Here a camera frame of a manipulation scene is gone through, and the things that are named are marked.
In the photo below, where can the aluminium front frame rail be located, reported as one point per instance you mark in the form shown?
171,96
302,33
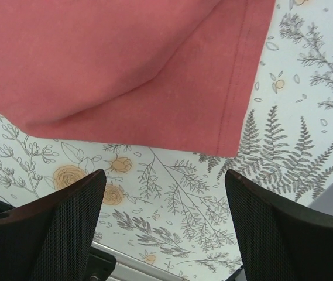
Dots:
128,268

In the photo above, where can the pink t shirt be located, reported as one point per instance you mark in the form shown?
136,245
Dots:
166,74

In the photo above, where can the floral patterned table mat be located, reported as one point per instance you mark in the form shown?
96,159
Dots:
169,208

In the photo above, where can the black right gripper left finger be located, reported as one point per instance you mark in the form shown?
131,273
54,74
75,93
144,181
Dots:
51,237

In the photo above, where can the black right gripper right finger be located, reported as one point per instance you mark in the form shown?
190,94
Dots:
278,238

